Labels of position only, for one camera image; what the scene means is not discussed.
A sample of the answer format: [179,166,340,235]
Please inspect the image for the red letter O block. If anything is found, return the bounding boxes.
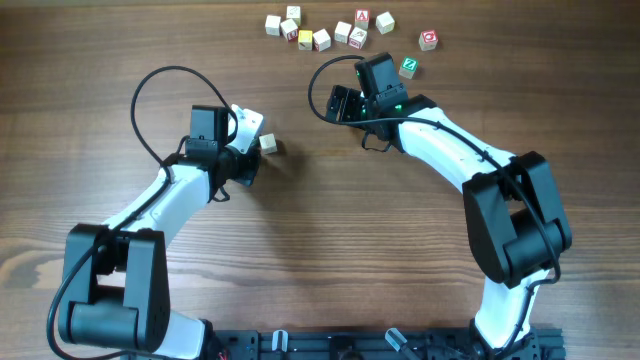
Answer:
[419,30,439,51]

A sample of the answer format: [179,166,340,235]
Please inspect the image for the plain wooden block right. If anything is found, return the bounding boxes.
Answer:
[376,11,396,34]

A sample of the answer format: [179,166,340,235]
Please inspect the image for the wooden block drawing top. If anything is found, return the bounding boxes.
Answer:
[348,27,368,49]

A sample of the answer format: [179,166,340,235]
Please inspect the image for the plain wooden block centre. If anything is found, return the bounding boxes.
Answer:
[334,21,352,43]

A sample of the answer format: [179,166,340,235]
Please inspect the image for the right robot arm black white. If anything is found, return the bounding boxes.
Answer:
[320,53,572,359]

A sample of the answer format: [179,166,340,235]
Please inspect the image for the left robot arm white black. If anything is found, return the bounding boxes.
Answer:
[47,105,265,359]

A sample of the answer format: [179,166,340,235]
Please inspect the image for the plain wooden block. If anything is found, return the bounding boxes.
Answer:
[265,15,281,37]
[376,11,396,34]
[334,21,352,43]

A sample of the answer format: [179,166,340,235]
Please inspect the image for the green letter Z block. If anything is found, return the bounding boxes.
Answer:
[399,57,419,79]

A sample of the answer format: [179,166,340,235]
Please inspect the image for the yellow top wooden block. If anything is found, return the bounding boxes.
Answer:
[298,30,313,51]

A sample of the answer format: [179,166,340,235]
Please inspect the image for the red letter A block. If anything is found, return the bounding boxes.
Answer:
[354,8,370,30]

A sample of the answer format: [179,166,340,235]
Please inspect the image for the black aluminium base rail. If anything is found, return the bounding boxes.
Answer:
[199,327,566,360]

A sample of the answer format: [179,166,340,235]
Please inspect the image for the wooden block red edge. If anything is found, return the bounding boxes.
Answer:
[312,29,331,52]

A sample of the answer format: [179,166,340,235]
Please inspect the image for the wooden block top left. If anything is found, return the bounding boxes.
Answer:
[286,5,302,26]

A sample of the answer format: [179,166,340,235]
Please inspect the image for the wooden block red side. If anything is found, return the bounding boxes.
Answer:
[280,19,299,42]

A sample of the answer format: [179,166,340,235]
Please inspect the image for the plain wooden block far left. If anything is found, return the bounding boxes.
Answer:
[265,15,281,37]

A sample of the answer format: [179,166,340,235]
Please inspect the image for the wooden block red sides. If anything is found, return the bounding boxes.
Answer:
[259,133,278,155]

